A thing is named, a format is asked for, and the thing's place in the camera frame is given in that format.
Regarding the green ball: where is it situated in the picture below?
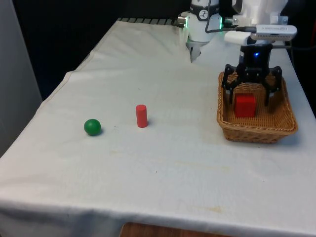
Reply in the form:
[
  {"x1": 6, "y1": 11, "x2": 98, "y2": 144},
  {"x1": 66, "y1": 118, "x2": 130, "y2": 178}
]
[{"x1": 83, "y1": 118, "x2": 102, "y2": 136}]

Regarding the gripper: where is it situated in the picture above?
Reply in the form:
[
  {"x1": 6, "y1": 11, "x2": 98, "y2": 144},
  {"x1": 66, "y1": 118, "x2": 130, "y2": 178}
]
[{"x1": 221, "y1": 44, "x2": 283, "y2": 107}]

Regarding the black cable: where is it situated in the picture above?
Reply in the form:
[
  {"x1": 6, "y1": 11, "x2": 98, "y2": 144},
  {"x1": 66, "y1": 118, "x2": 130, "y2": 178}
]
[
  {"x1": 204, "y1": 0, "x2": 257, "y2": 34},
  {"x1": 271, "y1": 40, "x2": 316, "y2": 65}
]

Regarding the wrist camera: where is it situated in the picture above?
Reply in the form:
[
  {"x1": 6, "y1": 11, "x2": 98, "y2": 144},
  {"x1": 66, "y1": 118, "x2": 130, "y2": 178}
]
[{"x1": 249, "y1": 24, "x2": 298, "y2": 41}]

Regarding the red cylinder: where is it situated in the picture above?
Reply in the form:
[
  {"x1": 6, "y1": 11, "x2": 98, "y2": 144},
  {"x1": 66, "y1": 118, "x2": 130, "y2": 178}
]
[{"x1": 135, "y1": 104, "x2": 149, "y2": 128}]

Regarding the wicker basket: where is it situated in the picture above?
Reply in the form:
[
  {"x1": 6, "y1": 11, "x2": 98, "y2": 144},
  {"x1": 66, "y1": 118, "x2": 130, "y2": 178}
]
[{"x1": 216, "y1": 71, "x2": 299, "y2": 144}]

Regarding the red cube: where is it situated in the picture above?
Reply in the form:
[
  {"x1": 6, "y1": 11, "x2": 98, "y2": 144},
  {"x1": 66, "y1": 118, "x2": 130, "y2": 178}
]
[{"x1": 234, "y1": 93, "x2": 256, "y2": 118}]

